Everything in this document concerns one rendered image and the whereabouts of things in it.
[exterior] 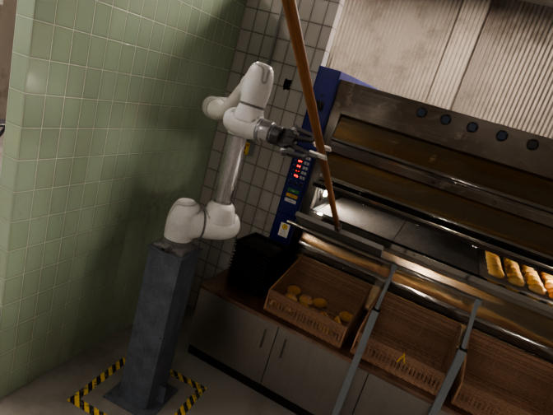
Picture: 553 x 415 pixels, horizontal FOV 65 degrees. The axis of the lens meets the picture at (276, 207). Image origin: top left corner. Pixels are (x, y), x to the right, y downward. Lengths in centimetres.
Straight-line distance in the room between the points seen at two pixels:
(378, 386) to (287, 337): 60
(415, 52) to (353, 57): 80
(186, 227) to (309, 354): 113
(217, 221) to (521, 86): 473
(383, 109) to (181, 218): 148
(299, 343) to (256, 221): 100
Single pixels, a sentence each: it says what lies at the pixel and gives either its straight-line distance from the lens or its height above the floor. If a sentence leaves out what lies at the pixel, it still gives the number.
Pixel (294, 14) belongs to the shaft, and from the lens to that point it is 105.
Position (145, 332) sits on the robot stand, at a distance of 261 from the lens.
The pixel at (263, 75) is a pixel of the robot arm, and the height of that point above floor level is 199.
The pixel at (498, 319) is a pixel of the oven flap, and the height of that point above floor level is 98.
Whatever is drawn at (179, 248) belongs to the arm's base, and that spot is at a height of 103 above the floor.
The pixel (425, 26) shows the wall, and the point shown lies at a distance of 630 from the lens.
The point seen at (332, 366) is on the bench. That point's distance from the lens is 282.
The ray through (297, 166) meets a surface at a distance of 308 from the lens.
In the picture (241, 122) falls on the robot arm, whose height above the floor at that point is 180.
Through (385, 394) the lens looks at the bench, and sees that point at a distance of 282.
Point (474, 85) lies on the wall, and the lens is 622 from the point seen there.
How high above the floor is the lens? 200
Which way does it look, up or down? 16 degrees down
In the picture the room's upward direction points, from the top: 16 degrees clockwise
